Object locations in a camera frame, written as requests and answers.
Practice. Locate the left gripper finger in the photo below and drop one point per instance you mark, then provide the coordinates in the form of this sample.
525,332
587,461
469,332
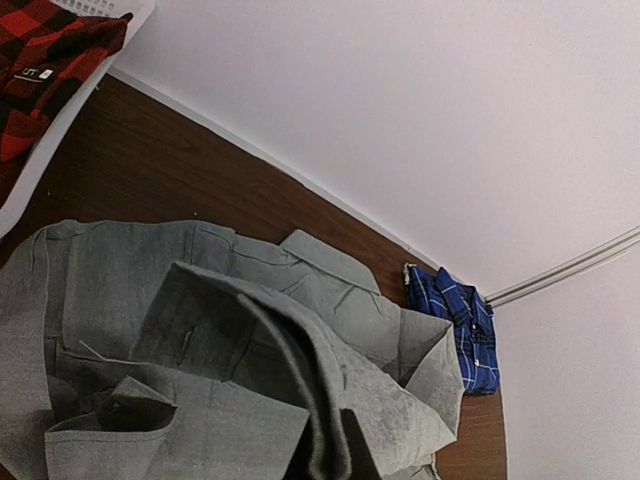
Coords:
362,463

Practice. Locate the red black plaid shirt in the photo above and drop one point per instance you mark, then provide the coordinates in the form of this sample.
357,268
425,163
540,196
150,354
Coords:
47,53

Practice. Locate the blue plaid folded shirt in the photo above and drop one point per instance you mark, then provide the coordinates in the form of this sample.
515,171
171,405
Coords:
439,295

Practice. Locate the right aluminium corner post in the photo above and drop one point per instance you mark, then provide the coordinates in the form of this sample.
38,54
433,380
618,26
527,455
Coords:
593,258

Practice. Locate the grey long sleeve shirt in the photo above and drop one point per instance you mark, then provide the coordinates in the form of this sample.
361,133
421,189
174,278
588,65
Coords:
184,350

